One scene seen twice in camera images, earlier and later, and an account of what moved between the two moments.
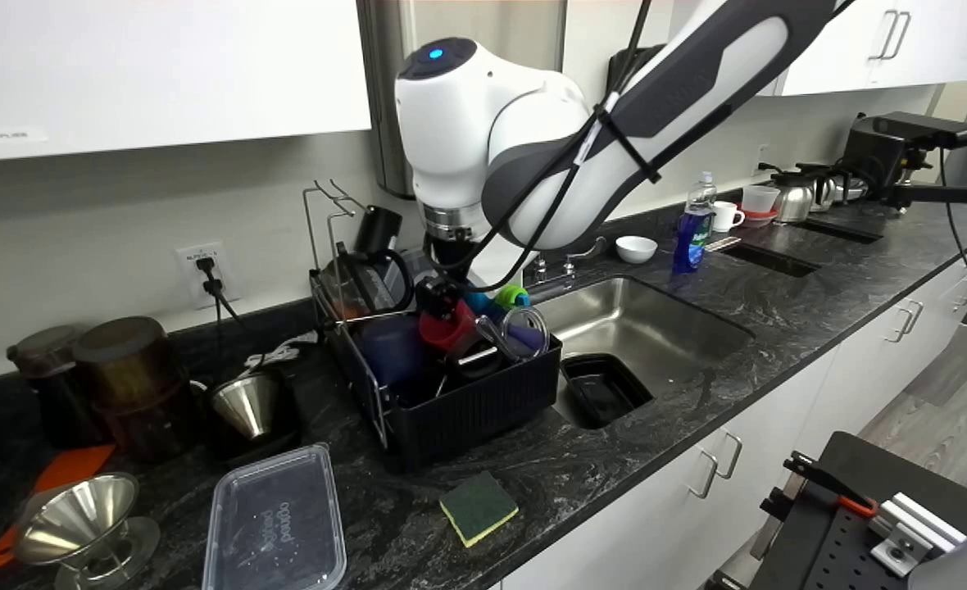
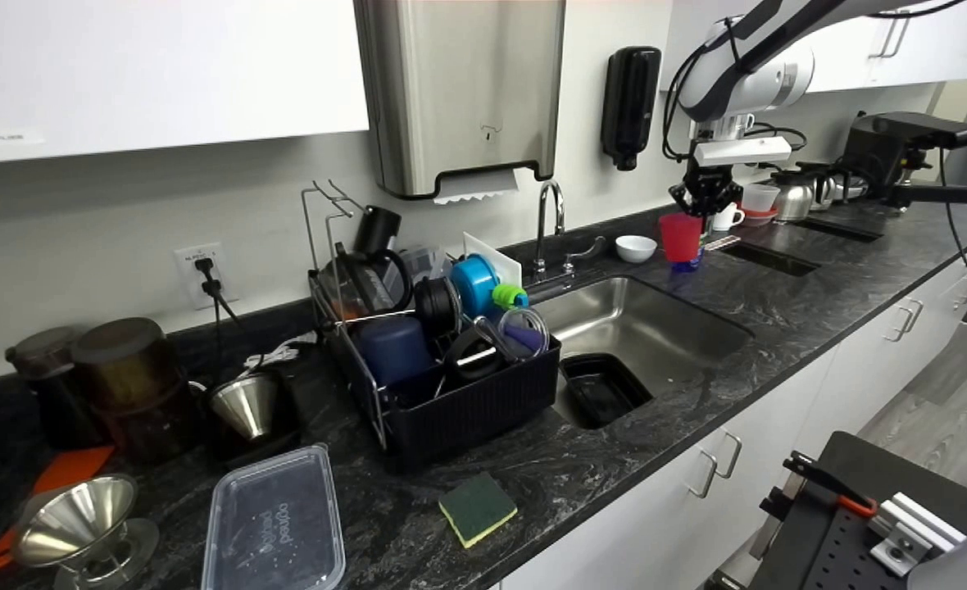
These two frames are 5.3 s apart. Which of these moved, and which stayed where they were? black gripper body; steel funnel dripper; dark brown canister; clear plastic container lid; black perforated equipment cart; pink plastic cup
Moved: pink plastic cup; black gripper body
Stayed: dark brown canister; clear plastic container lid; black perforated equipment cart; steel funnel dripper
